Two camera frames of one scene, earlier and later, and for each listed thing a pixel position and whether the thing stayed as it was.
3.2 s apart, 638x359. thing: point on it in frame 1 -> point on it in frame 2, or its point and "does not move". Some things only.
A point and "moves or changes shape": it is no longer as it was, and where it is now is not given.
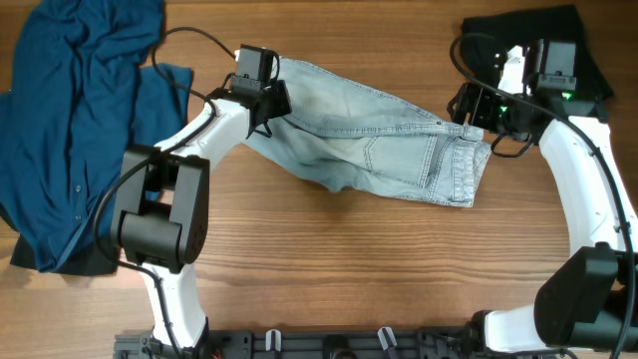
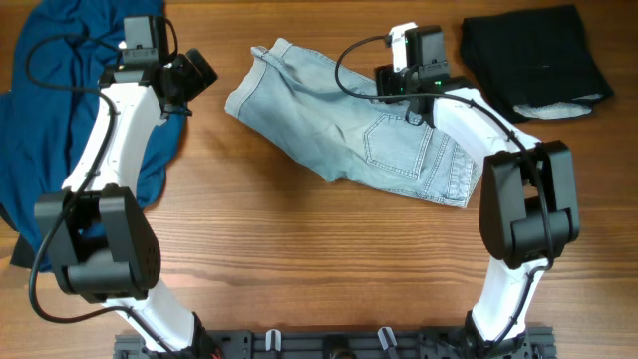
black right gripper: x=482 y=114 -> x=388 y=81
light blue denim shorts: x=352 y=135 moves or changes shape
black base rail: x=308 y=345 does not move
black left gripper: x=283 y=98 -> x=196 y=82
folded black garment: x=482 y=41 does not move
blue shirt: x=84 y=94 does not move
